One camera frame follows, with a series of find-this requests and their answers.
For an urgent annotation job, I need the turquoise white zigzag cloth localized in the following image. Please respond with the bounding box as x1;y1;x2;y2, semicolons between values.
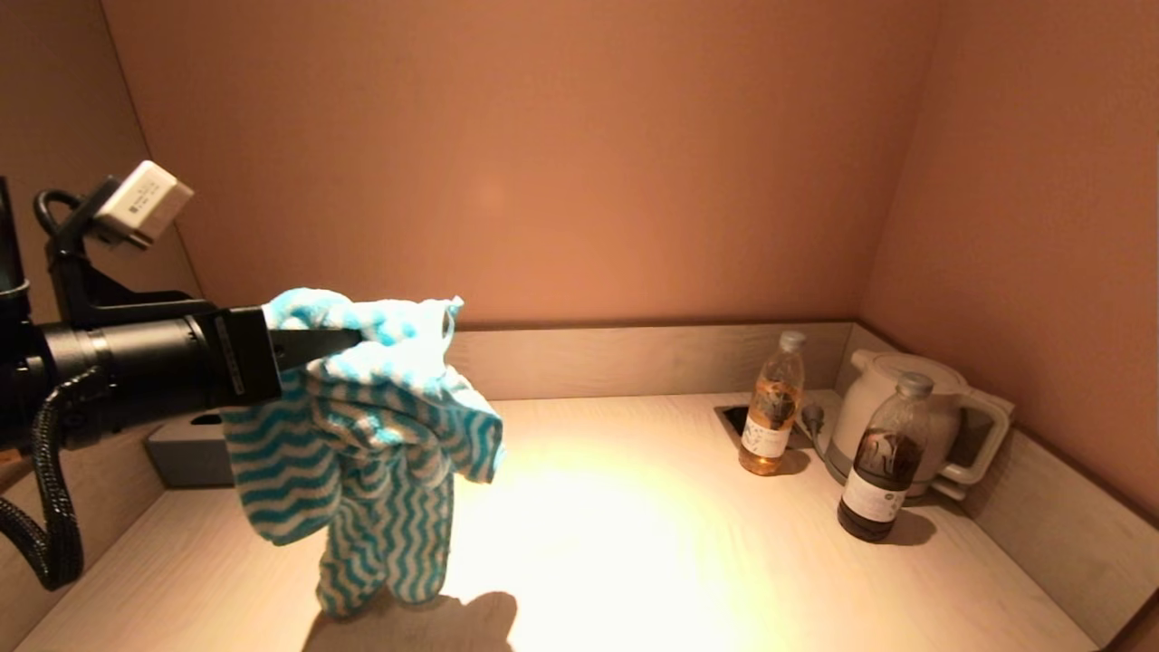
222;288;505;619

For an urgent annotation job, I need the grey tissue box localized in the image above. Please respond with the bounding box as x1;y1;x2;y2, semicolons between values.
147;412;235;490

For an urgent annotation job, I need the light wood backsplash panel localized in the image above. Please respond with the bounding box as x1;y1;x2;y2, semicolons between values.
833;324;1159;647
0;426;166;635
444;321;855;406

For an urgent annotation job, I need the black recessed socket box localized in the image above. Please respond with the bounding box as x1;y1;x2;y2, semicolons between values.
715;405;813;451

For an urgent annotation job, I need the amber tea plastic bottle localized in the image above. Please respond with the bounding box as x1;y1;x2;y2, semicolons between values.
738;331;807;477

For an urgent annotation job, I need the white electric kettle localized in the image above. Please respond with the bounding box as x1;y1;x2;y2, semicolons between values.
829;351;1013;490

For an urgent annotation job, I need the dark tea plastic bottle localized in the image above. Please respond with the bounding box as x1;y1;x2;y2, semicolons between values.
836;372;934;543

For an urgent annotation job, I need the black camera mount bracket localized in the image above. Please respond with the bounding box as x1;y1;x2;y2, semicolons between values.
34;177;196;329

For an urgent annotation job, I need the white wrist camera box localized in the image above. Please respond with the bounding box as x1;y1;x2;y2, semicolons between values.
95;160;195;251

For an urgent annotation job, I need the grey kettle plug and cord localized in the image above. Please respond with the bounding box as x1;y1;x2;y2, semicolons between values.
800;403;834;463

